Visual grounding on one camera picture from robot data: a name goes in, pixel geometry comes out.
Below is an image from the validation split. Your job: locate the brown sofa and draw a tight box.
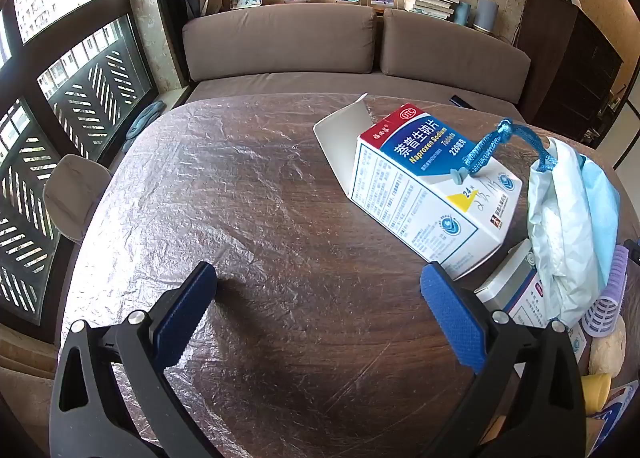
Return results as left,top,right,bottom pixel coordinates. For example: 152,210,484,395
181,3,532,124

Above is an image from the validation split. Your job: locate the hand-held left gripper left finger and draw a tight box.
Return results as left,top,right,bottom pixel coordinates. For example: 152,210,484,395
49,261,236,458

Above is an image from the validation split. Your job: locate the clear plastic table cover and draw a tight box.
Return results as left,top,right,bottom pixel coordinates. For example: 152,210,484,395
57,93,626,458

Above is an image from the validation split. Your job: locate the beige foam ball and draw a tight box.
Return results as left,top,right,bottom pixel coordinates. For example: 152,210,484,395
588,320,627,376

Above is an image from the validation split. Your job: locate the grey chair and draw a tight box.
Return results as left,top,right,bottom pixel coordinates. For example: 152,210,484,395
42,154,112,244

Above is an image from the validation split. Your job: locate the dark wooden cabinet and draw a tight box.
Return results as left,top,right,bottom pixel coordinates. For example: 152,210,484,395
515,0,625,141

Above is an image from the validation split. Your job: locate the yellow plastic object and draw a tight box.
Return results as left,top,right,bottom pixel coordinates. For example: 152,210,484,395
582,372,613,414

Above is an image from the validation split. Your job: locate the window with slatted railing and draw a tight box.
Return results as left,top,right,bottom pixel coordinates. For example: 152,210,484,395
0,0,156,329

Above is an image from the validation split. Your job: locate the white and blue medicine box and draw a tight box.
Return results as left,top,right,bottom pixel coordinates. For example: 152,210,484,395
313,93,524,281

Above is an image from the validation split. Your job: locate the purple hair roller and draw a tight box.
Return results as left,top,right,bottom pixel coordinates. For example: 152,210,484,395
582,244,629,338

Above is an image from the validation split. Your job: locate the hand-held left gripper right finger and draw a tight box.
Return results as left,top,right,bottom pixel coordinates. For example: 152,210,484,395
420,261,587,458

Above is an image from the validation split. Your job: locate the narrow brown sofa cushion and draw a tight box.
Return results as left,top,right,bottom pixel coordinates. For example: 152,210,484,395
380,8,532,104

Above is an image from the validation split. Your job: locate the small white medicine box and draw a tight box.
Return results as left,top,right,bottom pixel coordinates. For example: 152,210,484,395
474,238,588,364

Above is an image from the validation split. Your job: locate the wide brown sofa cushion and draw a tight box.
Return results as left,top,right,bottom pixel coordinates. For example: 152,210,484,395
182,3,377,84

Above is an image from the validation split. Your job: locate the light blue drawstring bag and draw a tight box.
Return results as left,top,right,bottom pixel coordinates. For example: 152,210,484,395
527,137,622,329

